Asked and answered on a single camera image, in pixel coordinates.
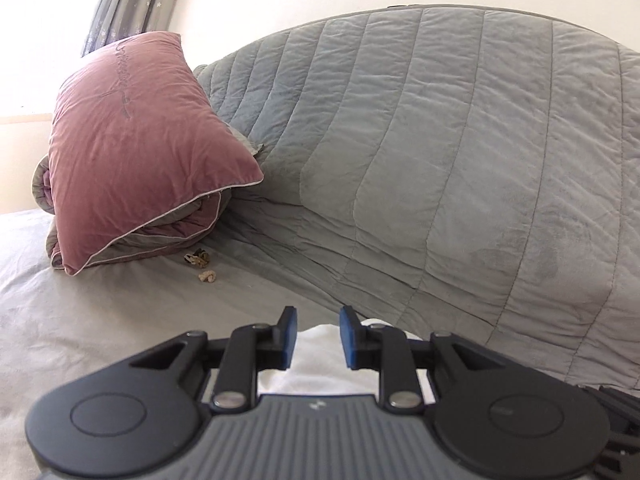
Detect window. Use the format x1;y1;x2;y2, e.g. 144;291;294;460
0;0;121;126

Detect folded grey pink quilt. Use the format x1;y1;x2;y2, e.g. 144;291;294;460
32;125;266;272

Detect white pants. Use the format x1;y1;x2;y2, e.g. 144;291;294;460
257;319;431;404

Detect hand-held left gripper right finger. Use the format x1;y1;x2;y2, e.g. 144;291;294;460
339;305;502;412

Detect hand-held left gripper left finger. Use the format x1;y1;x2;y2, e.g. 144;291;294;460
130;305;299;412

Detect grey patterned curtain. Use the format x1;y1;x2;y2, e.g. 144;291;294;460
82;0;189;59

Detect grey quilted headboard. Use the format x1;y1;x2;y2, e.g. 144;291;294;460
192;5;640;392

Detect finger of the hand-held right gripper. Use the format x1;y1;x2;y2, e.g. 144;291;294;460
581;385;640;437
596;436;640;480

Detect pink velvet pillow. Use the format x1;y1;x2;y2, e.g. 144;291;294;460
48;31;265;277

